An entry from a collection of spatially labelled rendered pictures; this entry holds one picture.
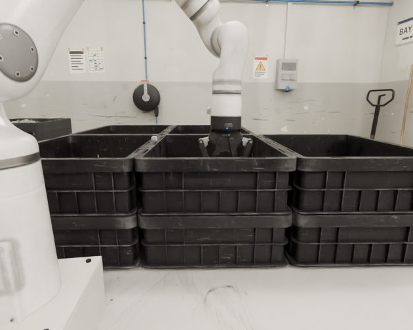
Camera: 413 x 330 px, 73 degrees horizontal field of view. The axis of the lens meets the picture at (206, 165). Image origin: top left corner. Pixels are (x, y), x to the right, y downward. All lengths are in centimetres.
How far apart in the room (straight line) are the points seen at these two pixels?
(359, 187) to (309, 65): 391
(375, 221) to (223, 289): 31
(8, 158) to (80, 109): 392
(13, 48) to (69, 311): 29
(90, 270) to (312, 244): 40
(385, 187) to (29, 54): 59
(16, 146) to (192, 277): 38
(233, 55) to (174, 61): 343
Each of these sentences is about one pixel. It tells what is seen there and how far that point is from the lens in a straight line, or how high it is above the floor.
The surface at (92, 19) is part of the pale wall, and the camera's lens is 432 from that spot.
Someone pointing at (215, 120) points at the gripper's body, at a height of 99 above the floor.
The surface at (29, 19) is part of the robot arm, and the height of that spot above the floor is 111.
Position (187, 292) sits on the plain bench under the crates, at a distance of 54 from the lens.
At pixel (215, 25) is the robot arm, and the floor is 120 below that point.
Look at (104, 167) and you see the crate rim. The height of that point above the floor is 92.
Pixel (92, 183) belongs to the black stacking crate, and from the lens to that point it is 55.
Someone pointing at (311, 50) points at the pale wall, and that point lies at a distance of 448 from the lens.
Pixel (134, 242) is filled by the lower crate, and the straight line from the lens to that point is 58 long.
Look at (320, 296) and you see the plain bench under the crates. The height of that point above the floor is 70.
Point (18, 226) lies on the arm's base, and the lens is 37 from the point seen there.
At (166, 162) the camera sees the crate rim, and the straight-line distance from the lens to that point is 50.
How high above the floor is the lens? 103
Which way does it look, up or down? 13 degrees down
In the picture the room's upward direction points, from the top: straight up
